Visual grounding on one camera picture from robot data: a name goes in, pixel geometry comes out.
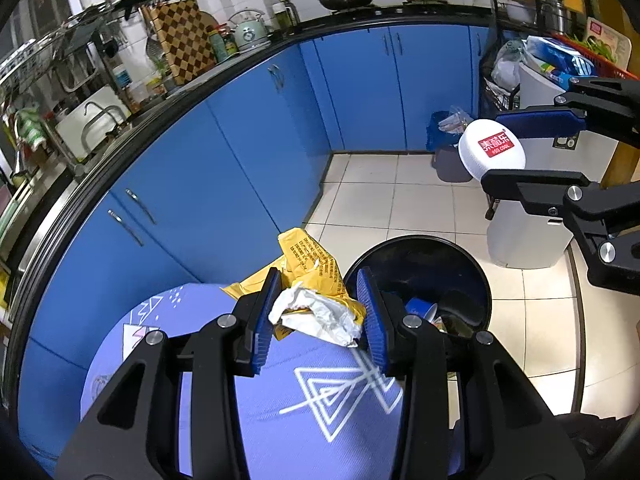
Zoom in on blue kitchen cabinets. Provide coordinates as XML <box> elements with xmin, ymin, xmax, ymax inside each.
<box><xmin>17</xmin><ymin>22</ymin><xmax>493</xmax><ymax>476</ymax></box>

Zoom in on tall white bin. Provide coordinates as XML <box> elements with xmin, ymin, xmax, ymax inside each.
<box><xmin>486</xmin><ymin>57</ymin><xmax>623</xmax><ymax>268</ymax></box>

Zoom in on white plastic bag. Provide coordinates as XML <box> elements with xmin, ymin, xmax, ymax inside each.
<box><xmin>491</xmin><ymin>40</ymin><xmax>525</xmax><ymax>88</ymax></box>

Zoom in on white sink basin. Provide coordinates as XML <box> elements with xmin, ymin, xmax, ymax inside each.
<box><xmin>54</xmin><ymin>85</ymin><xmax>131</xmax><ymax>156</ymax></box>

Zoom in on green kettle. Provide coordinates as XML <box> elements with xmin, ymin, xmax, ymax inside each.
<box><xmin>227</xmin><ymin>7</ymin><xmax>273</xmax><ymax>52</ymax></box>

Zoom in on green white rag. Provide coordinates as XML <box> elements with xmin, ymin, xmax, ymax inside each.
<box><xmin>15</xmin><ymin>107</ymin><xmax>48</xmax><ymax>148</ymax></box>

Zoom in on black shelf rack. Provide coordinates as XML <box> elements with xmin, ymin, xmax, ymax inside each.
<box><xmin>480</xmin><ymin>0</ymin><xmax>640</xmax><ymax>111</ymax></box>

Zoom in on black kitchen countertop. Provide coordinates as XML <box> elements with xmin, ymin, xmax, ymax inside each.
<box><xmin>0</xmin><ymin>2</ymin><xmax>493</xmax><ymax>361</ymax></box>

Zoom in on white paper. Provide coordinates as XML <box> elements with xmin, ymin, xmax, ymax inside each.
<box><xmin>269</xmin><ymin>281</ymin><xmax>363</xmax><ymax>348</ymax></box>

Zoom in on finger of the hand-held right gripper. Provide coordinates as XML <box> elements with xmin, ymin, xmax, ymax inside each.
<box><xmin>495</xmin><ymin>76</ymin><xmax>640</xmax><ymax>141</ymax></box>
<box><xmin>482</xmin><ymin>170</ymin><xmax>640</xmax><ymax>291</ymax></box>

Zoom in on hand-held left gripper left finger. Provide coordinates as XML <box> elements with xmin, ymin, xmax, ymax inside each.
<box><xmin>54</xmin><ymin>266</ymin><xmax>283</xmax><ymax>480</ymax></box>

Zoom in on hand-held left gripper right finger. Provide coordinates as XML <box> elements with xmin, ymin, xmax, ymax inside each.
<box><xmin>356</xmin><ymin>266</ymin><xmax>586</xmax><ymax>480</ymax></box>

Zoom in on glass bottle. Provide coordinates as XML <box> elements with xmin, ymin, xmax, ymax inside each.
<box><xmin>272</xmin><ymin>0</ymin><xmax>301</xmax><ymax>31</ymax></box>

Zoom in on green jar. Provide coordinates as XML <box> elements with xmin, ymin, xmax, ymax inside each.
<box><xmin>209</xmin><ymin>25</ymin><xmax>238</xmax><ymax>61</ymax></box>

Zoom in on black trash bin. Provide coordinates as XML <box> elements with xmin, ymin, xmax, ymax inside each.
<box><xmin>344</xmin><ymin>234</ymin><xmax>493</xmax><ymax>376</ymax></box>

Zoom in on packaged vegetable tray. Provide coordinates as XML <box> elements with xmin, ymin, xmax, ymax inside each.
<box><xmin>582</xmin><ymin>17</ymin><xmax>632</xmax><ymax>66</ymax></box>

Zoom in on metal dish rack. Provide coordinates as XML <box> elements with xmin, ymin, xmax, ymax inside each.
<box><xmin>0</xmin><ymin>0</ymin><xmax>161</xmax><ymax>101</ymax></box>

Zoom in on purple printed tablecloth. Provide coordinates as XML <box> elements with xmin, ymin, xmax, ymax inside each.
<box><xmin>80</xmin><ymin>282</ymin><xmax>461</xmax><ymax>478</ymax></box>

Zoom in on small blue bin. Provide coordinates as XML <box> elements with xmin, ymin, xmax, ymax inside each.
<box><xmin>426</xmin><ymin>110</ymin><xmax>468</xmax><ymax>152</ymax></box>

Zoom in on steel pot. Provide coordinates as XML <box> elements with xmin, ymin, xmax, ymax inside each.
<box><xmin>537</xmin><ymin>0</ymin><xmax>576</xmax><ymax>38</ymax></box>

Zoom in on blue paper cup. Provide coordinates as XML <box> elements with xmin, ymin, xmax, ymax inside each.
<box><xmin>405</xmin><ymin>297</ymin><xmax>440</xmax><ymax>323</ymax></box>

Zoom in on white round lid red label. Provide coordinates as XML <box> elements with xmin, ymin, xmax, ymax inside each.
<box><xmin>457</xmin><ymin>119</ymin><xmax>527</xmax><ymax>183</ymax></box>

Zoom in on blue packet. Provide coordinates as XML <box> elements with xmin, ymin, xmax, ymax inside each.
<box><xmin>525</xmin><ymin>35</ymin><xmax>598</xmax><ymax>78</ymax></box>

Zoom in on small grey bin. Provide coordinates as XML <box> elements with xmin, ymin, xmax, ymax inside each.
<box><xmin>432</xmin><ymin>145</ymin><xmax>478</xmax><ymax>183</ymax></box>

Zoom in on yellow plastic wrapper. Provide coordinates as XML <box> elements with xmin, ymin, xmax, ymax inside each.
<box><xmin>221</xmin><ymin>227</ymin><xmax>368</xmax><ymax>343</ymax></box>

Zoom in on checkered wooden cutting board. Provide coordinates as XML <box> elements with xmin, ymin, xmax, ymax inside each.
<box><xmin>150</xmin><ymin>0</ymin><xmax>218</xmax><ymax>86</ymax></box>

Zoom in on red basket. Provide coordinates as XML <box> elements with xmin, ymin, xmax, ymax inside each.
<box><xmin>552</xmin><ymin>32</ymin><xmax>640</xmax><ymax>81</ymax></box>

